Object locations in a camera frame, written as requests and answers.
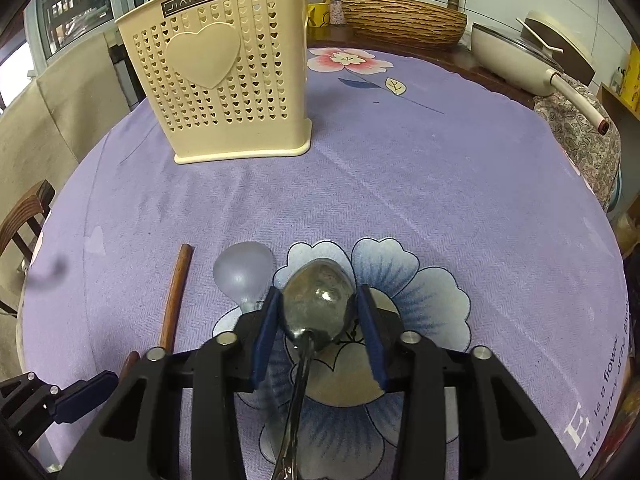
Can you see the woven brown wash basin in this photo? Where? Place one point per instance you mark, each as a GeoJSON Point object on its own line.
{"type": "Point", "coordinates": [405, 22]}

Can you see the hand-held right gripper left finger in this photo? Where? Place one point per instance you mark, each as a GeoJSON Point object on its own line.
{"type": "Point", "coordinates": [265, 330]}

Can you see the cream rice cooker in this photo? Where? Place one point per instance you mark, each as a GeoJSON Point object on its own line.
{"type": "Point", "coordinates": [565, 40]}

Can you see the wooden shelf unit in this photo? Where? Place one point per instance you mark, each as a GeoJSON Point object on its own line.
{"type": "Point", "coordinates": [625, 105]}

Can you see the floral patterned cloth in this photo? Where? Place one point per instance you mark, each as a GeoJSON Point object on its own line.
{"type": "Point", "coordinates": [580, 140]}

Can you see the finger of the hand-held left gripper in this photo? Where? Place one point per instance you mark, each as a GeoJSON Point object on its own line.
{"type": "Point", "coordinates": [85, 395]}

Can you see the dark wooden chair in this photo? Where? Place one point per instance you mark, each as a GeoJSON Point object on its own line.
{"type": "Point", "coordinates": [25, 220]}

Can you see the purple floral tablecloth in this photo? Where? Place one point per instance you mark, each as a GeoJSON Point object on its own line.
{"type": "Point", "coordinates": [400, 185]}

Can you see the brown wooden chopstick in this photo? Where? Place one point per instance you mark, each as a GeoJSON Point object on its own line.
{"type": "Point", "coordinates": [176, 295]}

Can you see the window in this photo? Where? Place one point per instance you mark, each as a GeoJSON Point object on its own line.
{"type": "Point", "coordinates": [70, 15]}

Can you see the translucent grey plastic spoon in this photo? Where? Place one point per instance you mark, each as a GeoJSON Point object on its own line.
{"type": "Point", "coordinates": [245, 275]}

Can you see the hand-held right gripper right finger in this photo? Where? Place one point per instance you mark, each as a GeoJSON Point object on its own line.
{"type": "Point", "coordinates": [372, 330]}

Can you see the cream plastic utensil holder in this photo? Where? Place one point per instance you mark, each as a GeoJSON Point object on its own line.
{"type": "Point", "coordinates": [215, 75]}

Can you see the white rice spoon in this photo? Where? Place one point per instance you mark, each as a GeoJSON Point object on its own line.
{"type": "Point", "coordinates": [537, 35]}

